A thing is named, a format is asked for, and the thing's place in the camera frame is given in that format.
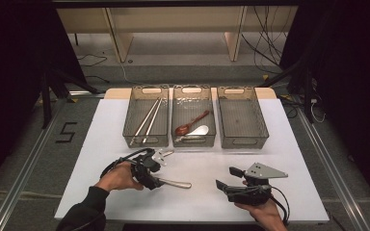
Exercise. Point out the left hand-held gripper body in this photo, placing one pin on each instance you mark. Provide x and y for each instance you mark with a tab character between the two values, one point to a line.
141	166

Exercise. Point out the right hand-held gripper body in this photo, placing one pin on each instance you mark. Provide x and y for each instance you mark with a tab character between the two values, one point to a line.
250	194

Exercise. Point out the metal table knife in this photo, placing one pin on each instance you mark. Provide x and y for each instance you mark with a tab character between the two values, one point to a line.
178	184

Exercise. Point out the clear brown plastic bin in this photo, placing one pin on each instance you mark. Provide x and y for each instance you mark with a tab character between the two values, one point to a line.
241	120
193	106
160	128

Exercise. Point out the silver metal chopstick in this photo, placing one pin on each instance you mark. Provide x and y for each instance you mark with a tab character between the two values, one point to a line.
153	121
144	122

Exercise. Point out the brown wooden spoon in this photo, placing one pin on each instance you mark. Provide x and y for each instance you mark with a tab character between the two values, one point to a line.
182	130

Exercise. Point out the white ceramic spoon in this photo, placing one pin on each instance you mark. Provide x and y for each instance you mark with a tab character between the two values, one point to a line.
200	130

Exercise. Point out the person's left hand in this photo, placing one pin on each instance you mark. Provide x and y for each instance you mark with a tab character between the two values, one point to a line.
120	178

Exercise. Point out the person's right hand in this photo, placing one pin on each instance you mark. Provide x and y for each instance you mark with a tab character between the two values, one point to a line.
268	216

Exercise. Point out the white table cover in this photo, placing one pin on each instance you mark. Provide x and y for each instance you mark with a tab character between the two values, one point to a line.
285	144

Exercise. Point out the yellow floor tape piece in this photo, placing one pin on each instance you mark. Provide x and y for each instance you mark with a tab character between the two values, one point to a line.
264	77
73	100

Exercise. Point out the black tripod stand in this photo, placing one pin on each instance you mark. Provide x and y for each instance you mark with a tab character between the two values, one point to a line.
46	102
307	96

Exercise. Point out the black curtain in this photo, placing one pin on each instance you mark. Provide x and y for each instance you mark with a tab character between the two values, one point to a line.
350	80
13	80

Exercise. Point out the beige wooden desk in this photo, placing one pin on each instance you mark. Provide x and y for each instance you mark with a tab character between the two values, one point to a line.
173	19

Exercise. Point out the aluminium floor rail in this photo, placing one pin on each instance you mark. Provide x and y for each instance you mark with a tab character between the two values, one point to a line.
22	179
334	173

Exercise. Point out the black frame bar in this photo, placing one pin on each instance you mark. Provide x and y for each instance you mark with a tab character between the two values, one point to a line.
173	3

